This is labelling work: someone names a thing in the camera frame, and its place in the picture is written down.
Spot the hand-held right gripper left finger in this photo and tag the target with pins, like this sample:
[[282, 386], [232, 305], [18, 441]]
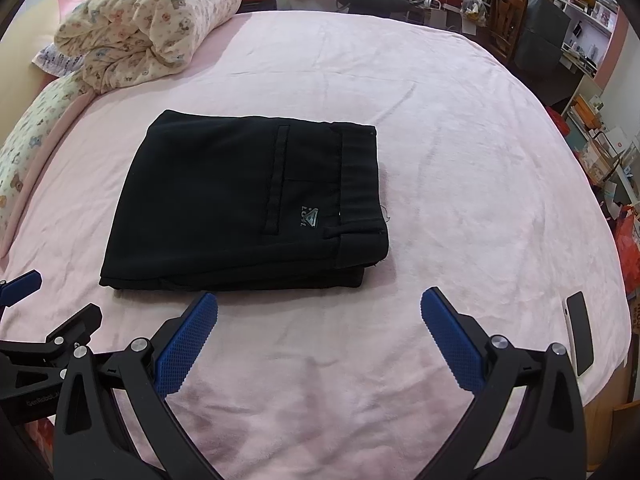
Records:
[[187, 345]]

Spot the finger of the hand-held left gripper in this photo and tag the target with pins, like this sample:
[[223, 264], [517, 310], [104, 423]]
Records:
[[80, 322], [22, 282]]

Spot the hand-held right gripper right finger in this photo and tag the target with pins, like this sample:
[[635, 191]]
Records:
[[450, 345]]

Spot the black pants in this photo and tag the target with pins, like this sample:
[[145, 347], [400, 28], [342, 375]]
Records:
[[225, 200]]

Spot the black smartphone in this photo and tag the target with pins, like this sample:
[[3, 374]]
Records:
[[580, 332]]

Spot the long bear-print pink pillow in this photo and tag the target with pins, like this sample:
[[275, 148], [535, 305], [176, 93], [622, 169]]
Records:
[[30, 135]]

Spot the red plastic bag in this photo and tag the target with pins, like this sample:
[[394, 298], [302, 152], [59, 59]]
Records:
[[627, 240]]

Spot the pink bed blanket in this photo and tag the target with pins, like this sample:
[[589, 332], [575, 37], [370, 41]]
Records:
[[375, 110]]

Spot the white box with red dot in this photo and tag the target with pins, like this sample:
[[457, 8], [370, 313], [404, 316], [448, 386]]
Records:
[[612, 144]]

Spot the orange cardboard box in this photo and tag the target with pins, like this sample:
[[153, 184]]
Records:
[[585, 110]]

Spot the bear-print quilt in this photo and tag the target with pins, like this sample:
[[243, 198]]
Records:
[[150, 20]]

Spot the dark grey cabinet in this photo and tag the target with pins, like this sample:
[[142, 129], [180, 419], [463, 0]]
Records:
[[542, 35]]

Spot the wooden chair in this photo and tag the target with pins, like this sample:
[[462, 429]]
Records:
[[506, 17]]

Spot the clear plastic bag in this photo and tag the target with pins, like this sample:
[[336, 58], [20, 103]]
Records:
[[474, 7]]

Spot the white pink-framed bookshelf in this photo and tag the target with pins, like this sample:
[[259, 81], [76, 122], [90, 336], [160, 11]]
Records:
[[585, 5]]

